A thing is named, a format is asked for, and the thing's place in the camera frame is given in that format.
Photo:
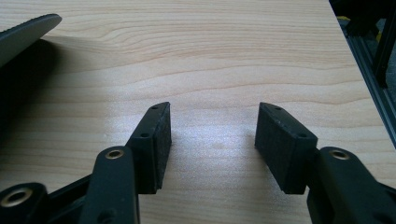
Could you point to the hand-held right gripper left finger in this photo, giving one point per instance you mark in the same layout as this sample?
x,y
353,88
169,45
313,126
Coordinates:
x,y
152,152

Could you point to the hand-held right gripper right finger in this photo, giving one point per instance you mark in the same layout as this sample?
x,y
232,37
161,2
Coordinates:
x,y
280,149

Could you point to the black metal frame rail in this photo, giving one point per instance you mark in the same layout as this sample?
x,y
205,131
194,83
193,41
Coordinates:
x,y
370,71

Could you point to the black metal stand post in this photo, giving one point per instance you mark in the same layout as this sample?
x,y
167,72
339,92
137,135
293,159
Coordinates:
x,y
385,46

